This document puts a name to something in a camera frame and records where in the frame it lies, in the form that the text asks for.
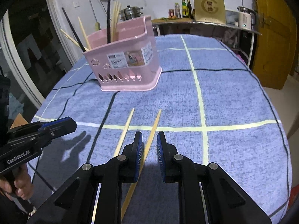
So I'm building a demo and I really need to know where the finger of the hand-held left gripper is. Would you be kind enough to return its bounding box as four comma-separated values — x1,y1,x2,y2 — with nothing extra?
9,116,73,133
7,119,78,150

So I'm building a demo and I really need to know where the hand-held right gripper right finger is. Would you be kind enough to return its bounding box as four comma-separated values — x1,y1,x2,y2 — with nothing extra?
157,131,272,224

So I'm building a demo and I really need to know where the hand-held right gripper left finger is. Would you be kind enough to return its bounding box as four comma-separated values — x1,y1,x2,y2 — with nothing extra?
27,131,144,224

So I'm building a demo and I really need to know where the pink plastic utensil basket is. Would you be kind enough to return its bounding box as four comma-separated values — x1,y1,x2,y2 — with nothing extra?
82,14,163,92

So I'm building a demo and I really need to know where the black chopstick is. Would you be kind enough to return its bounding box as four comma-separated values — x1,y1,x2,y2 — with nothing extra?
61,7,86,52
107,0,112,44

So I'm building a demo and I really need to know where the person's left forearm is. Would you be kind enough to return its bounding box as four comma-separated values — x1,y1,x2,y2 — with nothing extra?
0,190,31,224

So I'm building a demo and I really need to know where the person's left hand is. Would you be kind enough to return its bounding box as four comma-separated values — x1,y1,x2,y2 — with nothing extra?
0,165,33,200

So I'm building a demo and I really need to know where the hanging light garment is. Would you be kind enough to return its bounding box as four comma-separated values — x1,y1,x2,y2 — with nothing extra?
18,34,43,71

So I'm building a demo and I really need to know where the blue plaid blanket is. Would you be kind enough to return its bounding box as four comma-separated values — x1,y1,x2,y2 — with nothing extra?
26,34,293,218

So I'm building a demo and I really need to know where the steel steamer pot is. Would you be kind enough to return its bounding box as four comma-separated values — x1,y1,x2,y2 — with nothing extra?
119,5,144,22

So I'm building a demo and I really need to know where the wooden cutting board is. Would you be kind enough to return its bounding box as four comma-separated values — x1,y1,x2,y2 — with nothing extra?
152,17,195,23

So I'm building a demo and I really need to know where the long steel shelf table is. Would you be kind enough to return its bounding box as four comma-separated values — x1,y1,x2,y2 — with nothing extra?
151,18,262,71

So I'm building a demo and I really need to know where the green oil bottle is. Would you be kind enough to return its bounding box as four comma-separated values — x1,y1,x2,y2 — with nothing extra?
181,0,189,18

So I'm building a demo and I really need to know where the gold cardboard box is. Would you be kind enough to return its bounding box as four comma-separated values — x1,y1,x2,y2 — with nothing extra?
192,0,227,25

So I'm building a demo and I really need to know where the white electric kettle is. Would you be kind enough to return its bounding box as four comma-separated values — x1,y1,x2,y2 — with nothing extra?
237,6,258,30

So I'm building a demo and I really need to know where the yellow wooden door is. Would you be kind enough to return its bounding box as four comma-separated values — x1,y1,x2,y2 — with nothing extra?
251,0,298,90

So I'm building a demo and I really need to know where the white sliding door frame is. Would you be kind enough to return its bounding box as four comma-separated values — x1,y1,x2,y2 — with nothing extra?
0,0,78,109

